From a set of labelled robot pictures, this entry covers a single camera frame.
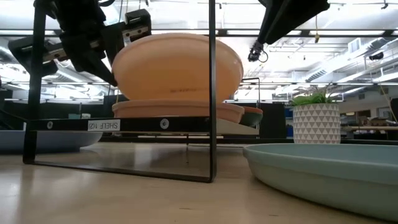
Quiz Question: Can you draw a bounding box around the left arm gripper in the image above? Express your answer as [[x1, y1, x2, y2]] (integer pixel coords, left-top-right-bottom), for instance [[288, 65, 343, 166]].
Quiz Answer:
[[7, 0, 152, 88]]

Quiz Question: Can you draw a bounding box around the cream plate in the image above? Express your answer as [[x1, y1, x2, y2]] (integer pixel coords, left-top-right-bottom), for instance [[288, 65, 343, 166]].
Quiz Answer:
[[111, 32, 244, 103]]

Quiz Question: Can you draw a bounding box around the terracotta plate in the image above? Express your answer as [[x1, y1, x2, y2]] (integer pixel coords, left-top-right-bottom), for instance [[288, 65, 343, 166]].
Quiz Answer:
[[111, 99, 246, 124]]

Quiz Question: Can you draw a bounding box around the orange plate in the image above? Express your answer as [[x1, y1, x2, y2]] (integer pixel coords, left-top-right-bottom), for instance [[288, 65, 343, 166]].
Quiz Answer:
[[241, 106, 264, 115]]

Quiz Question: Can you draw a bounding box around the dark teal plate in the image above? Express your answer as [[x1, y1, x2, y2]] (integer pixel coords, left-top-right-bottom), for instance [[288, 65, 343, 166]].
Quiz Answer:
[[238, 111, 264, 128]]

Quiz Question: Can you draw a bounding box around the light blue plate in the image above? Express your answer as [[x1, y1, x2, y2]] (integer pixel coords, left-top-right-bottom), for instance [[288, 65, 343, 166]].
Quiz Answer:
[[242, 142, 398, 222]]

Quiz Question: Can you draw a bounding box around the black background cabinet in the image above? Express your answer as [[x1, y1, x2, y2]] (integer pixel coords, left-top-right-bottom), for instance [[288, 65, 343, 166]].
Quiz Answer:
[[259, 102, 295, 139]]

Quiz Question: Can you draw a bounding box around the succulent in white patterned pot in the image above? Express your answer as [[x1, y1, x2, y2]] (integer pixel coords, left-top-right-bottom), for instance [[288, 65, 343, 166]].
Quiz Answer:
[[290, 83, 342, 144]]

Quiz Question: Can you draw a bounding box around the background desk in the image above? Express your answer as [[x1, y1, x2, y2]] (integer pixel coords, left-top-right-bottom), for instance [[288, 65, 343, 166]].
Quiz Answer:
[[340, 116, 398, 141]]

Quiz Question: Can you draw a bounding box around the yellow hanging cord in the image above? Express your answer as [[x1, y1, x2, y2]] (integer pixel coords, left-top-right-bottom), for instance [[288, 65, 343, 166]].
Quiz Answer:
[[313, 14, 321, 44]]

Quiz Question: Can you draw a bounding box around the black hanging device with cable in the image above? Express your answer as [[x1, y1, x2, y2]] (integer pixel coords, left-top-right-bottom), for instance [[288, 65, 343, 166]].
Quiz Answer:
[[248, 40, 269, 63]]

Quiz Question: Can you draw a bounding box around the ceiling air duct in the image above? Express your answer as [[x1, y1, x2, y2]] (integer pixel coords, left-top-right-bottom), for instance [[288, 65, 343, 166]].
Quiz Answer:
[[304, 37, 398, 83]]

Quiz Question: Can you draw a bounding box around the wooden shelf with black frame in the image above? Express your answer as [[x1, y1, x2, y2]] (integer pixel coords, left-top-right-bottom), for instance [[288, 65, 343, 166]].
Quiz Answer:
[[22, 0, 261, 184]]

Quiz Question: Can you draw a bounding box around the black aluminium rig frame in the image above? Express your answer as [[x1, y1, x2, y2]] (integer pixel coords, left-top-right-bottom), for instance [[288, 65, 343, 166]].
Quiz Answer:
[[99, 136, 398, 146]]

